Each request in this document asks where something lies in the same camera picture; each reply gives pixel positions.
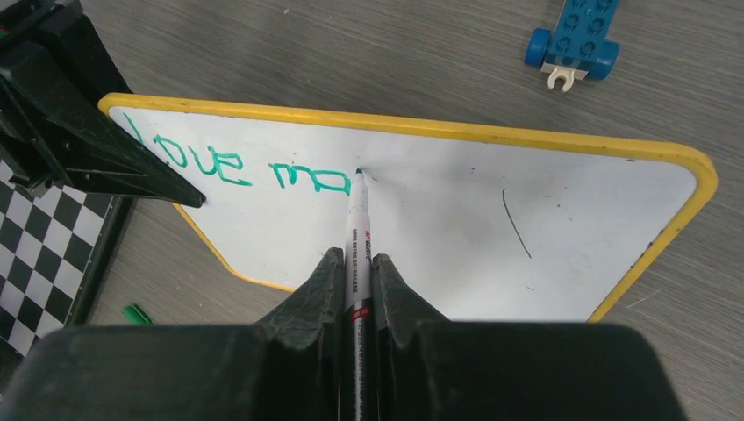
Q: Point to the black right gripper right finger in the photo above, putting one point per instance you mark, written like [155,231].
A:
[433,368]

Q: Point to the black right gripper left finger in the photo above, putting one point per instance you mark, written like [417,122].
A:
[281,367]

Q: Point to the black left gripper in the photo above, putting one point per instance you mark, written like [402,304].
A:
[54,71]

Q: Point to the white green marker pen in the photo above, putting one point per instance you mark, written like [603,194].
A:
[358,390]

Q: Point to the black white chessboard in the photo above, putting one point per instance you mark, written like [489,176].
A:
[55,253]

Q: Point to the yellow framed whiteboard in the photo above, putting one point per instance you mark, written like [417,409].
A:
[484,222]

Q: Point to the green marker cap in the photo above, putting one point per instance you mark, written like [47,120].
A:
[136,315]

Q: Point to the blue red toy car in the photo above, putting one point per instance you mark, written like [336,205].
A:
[577,48]

